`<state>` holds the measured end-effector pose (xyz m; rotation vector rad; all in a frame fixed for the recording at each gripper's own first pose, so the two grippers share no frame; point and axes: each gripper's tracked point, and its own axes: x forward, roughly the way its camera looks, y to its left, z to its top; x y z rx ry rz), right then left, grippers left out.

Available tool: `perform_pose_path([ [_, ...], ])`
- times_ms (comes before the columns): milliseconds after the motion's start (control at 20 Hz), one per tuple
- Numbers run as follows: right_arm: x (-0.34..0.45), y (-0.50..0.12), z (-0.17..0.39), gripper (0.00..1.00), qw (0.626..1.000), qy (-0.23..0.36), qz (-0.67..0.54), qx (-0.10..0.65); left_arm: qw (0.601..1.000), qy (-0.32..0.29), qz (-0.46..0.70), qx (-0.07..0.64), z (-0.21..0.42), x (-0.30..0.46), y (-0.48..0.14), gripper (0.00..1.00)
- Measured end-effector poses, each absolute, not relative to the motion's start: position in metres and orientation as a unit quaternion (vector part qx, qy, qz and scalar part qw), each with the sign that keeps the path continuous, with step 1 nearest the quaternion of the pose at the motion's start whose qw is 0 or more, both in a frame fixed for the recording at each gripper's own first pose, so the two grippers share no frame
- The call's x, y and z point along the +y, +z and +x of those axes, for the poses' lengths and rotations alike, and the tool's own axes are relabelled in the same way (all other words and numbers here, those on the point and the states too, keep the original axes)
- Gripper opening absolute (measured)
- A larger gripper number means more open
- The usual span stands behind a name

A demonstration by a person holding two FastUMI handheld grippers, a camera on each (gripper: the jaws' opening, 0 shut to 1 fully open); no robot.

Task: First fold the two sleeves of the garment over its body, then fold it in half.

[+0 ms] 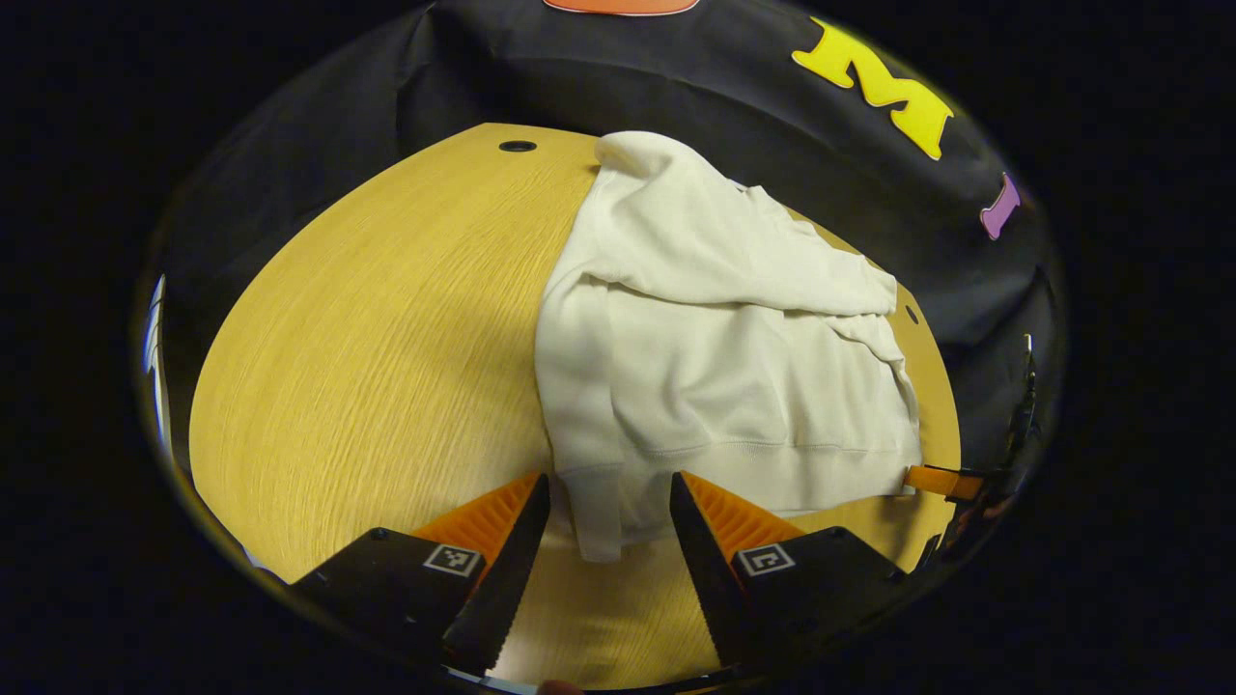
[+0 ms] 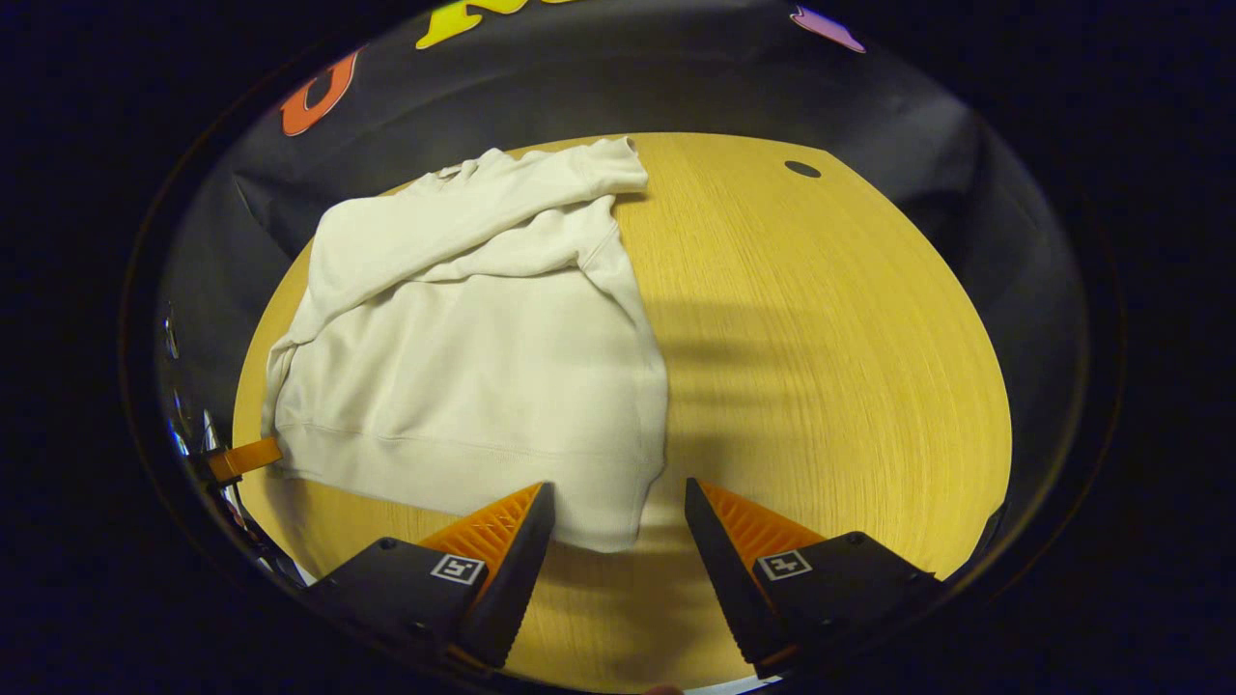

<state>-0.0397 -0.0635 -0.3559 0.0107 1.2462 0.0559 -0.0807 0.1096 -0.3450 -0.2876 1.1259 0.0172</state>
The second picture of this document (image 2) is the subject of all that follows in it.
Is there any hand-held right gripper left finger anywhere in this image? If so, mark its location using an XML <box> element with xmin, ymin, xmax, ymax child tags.
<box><xmin>307</xmin><ymin>481</ymin><xmax>558</xmax><ymax>674</ymax></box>

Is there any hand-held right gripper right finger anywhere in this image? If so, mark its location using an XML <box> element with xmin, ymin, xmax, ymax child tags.
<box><xmin>684</xmin><ymin>476</ymin><xmax>945</xmax><ymax>680</ymax></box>

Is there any cream sweater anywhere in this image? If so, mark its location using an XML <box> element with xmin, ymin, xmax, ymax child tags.
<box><xmin>261</xmin><ymin>137</ymin><xmax>670</xmax><ymax>553</ymax></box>

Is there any black backdrop cloth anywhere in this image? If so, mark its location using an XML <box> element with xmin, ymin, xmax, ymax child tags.
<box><xmin>154</xmin><ymin>0</ymin><xmax>1092</xmax><ymax>580</ymax></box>

